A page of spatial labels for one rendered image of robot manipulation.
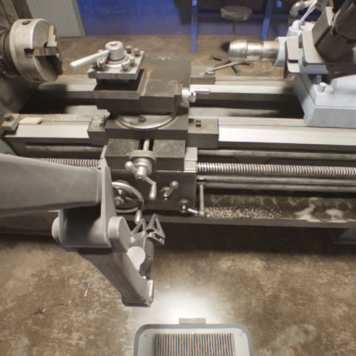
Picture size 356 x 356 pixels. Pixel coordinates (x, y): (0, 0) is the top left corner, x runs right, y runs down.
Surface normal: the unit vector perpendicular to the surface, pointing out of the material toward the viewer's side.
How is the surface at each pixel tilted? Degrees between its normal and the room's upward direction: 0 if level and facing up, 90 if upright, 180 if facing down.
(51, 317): 0
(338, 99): 62
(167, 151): 0
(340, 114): 90
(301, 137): 36
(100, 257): 90
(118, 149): 0
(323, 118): 90
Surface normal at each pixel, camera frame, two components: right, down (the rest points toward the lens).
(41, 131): -0.05, -0.07
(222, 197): -0.02, -0.64
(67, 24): -0.06, 0.77
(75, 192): 0.99, 0.04
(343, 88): -0.06, 0.44
